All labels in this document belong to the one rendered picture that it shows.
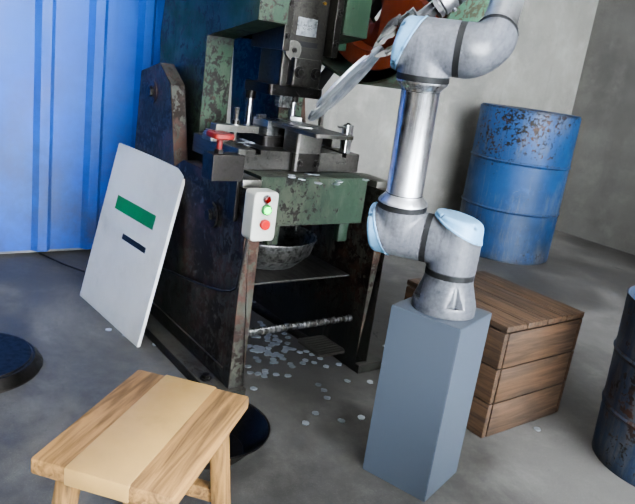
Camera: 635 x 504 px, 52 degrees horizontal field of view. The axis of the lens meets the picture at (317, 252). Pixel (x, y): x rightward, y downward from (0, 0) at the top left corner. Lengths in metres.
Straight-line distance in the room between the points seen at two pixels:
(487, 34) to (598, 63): 3.85
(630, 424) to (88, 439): 1.40
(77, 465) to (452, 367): 0.82
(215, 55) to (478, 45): 1.01
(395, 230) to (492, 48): 0.44
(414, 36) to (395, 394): 0.82
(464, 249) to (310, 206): 0.62
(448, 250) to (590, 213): 3.75
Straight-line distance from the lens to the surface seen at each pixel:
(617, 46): 5.22
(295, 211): 1.93
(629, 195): 5.06
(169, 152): 2.22
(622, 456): 2.04
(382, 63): 2.27
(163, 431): 1.19
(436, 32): 1.44
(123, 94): 3.09
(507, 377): 1.98
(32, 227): 3.09
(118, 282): 2.40
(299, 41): 2.04
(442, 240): 1.50
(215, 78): 2.19
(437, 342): 1.52
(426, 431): 1.61
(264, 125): 2.07
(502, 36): 1.47
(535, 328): 1.99
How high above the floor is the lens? 0.97
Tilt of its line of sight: 16 degrees down
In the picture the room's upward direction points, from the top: 8 degrees clockwise
